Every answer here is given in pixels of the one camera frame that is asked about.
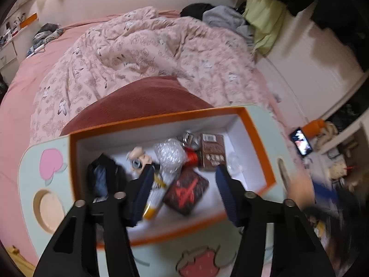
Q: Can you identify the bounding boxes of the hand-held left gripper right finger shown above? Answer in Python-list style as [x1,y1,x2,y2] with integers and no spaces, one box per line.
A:
[215,164,336,277]

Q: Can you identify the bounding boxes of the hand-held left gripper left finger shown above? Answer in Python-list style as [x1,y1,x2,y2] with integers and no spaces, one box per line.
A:
[33,166,156,277]

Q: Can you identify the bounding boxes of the white yellow tube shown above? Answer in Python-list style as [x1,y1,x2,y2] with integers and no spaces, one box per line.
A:
[143,173,173,220]

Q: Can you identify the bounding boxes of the dark pouch with red print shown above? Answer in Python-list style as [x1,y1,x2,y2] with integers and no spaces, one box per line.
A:
[163,168,209,216]

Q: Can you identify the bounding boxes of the doll figure keychain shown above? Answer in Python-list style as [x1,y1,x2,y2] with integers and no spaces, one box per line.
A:
[126,147,160,179]

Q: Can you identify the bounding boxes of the dark blue cloth bundle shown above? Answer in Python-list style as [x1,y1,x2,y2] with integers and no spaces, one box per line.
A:
[86,154,129,201]

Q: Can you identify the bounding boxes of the brown carton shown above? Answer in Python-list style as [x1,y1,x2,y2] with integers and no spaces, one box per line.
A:
[199,133,226,171]

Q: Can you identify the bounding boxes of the bubble wrap ball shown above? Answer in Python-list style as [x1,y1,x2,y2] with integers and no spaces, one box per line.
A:
[153,138,186,174]

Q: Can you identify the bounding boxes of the red spool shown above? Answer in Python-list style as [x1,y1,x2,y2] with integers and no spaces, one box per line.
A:
[186,147,202,168]

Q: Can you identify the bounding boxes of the orange cardboard box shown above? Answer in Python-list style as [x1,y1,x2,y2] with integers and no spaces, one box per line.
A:
[68,106,279,250]

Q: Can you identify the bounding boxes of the small silver metal item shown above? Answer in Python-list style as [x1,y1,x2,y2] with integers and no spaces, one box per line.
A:
[181,133,202,151]

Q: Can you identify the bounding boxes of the smartphone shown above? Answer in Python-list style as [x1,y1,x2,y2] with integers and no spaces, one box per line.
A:
[289,127,313,156]

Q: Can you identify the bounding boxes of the blue flat object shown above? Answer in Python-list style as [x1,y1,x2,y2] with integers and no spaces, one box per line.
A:
[313,179,338,205]

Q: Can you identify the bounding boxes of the red-brown pillow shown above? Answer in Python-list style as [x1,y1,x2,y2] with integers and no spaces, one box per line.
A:
[60,76,214,136]

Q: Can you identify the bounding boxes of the orange bag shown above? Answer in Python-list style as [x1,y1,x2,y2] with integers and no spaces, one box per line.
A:
[304,119,326,136]

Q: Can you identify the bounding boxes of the mint green lap table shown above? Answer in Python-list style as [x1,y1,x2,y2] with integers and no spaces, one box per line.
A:
[18,104,315,277]

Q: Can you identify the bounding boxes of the cream cloth bundle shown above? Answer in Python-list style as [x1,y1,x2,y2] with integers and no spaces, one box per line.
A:
[314,121,339,151]

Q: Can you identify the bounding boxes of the pink printed duvet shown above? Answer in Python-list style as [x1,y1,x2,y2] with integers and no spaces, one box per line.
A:
[29,6,277,148]

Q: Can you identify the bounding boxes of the white louvered cabinet door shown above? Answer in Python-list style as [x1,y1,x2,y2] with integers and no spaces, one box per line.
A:
[254,17,365,122]

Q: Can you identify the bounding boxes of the grey garment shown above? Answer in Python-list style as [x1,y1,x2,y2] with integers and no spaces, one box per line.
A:
[202,5,254,44]

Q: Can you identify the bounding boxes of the green pillow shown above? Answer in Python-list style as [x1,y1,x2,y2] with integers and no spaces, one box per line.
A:
[245,0,287,55]

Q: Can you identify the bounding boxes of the pile of patterned clothes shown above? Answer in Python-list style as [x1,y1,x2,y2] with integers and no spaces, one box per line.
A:
[27,23,64,58]

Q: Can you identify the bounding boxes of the black garment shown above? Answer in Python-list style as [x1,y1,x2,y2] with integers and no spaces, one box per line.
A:
[180,3,215,19]

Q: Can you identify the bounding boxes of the white bedside drawers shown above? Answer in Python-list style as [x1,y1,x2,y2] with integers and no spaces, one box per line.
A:
[0,40,18,70]

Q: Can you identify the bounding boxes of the orange flat box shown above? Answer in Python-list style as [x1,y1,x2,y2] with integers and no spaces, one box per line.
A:
[20,13,39,29]

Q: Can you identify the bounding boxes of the black hanging clothes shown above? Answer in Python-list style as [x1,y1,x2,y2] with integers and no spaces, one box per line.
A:
[233,0,369,72]

